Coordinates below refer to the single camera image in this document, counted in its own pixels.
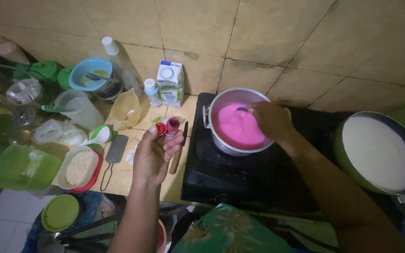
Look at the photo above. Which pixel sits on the small white blue-labelled bottle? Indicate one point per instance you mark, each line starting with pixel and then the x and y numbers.
pixel 152 93

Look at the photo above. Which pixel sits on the orange bowl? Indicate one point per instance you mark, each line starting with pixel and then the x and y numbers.
pixel 162 237

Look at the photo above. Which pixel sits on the clear container of grated cheese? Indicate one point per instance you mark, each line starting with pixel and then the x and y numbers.
pixel 79 168

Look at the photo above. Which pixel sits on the round green lid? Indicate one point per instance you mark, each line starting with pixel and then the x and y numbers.
pixel 60 213

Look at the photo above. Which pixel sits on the pink liquid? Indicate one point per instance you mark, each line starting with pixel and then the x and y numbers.
pixel 236 126

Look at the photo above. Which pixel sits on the white and green milk carton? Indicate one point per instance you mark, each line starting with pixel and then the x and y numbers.
pixel 170 82

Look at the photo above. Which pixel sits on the small round green container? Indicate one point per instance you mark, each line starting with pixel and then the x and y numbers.
pixel 64 77

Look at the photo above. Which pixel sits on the white paper scraps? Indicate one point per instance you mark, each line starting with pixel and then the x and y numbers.
pixel 131 155

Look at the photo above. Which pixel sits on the metal hand grater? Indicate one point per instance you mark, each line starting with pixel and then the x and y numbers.
pixel 117 149

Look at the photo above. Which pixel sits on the clear plastic measuring cup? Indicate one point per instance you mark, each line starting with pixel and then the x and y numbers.
pixel 83 112

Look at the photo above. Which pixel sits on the person's right hand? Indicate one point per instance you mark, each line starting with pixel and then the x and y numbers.
pixel 275 121

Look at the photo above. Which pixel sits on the green and white ladle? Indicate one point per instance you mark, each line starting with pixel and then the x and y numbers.
pixel 100 135

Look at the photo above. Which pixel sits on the person's right fingers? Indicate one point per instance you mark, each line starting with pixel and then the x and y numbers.
pixel 256 112

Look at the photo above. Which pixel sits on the green rectangular plastic container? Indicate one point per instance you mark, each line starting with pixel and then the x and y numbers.
pixel 21 168

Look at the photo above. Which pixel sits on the clear bag of flour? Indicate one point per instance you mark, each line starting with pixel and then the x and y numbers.
pixel 9 51

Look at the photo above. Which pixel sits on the tall clear bottle white cap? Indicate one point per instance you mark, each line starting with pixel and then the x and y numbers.
pixel 123 66

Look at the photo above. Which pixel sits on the small red food colouring bottle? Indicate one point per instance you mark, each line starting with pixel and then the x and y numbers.
pixel 172 127

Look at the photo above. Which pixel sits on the aluminium pot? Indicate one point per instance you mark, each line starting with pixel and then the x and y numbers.
pixel 218 102

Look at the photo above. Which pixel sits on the red plastic lid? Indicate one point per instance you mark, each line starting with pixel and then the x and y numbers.
pixel 91 181

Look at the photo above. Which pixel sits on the metal fork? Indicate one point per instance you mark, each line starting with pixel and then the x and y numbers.
pixel 100 77

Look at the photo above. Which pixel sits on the person's left hand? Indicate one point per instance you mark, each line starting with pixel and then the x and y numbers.
pixel 149 161

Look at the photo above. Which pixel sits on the stirring spoon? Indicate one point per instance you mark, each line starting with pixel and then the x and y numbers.
pixel 242 109

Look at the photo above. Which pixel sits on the black stove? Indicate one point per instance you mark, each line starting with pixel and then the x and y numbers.
pixel 223 175

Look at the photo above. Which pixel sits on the green plastic box lid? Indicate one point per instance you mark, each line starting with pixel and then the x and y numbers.
pixel 40 70

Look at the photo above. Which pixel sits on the white batter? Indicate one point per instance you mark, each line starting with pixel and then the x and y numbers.
pixel 376 151

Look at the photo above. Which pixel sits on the clear glass jar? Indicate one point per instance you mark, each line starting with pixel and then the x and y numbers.
pixel 110 92

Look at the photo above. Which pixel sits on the crumpled clear plastic bag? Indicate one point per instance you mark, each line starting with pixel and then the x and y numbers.
pixel 60 132

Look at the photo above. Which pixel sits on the light blue plastic bowl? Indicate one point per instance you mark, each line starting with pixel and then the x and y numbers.
pixel 88 68

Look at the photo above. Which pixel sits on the green plastic spoon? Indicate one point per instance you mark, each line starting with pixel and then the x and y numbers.
pixel 56 109

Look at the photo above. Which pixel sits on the small red bottle cap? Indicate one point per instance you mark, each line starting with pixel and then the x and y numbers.
pixel 161 129

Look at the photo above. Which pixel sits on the yellowish clear plastic jug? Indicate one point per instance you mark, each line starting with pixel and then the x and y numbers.
pixel 127 107

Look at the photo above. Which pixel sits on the person's green floral clothing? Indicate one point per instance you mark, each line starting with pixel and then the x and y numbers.
pixel 223 232

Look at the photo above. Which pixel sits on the green frying pan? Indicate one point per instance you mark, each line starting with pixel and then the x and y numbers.
pixel 339 154

